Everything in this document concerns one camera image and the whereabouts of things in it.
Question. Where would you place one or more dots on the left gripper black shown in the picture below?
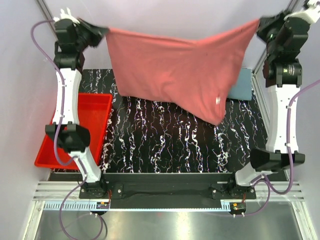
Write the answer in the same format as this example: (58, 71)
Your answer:
(96, 32)

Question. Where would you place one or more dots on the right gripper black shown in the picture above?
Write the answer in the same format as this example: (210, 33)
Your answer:
(266, 22)

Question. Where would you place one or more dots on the pink t shirt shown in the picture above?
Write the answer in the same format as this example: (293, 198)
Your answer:
(196, 75)

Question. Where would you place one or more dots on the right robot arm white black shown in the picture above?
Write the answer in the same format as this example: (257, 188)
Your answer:
(282, 72)

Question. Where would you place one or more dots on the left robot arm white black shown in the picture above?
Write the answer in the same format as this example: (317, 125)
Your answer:
(71, 141)

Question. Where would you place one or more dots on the folded blue t shirt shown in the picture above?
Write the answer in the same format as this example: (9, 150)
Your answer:
(242, 90)

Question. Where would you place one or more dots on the red plastic bin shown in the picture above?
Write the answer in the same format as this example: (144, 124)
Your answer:
(93, 113)

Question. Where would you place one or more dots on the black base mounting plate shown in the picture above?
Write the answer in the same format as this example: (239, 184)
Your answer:
(174, 189)

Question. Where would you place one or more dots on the right aluminium frame post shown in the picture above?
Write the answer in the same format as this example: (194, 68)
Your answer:
(292, 6)

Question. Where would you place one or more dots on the aluminium frame post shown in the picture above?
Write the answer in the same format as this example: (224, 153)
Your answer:
(47, 14)
(292, 6)

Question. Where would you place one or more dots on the left aluminium frame post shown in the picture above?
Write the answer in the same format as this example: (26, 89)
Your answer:
(47, 14)

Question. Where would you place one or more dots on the white slotted cable duct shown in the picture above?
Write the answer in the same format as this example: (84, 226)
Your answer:
(116, 206)

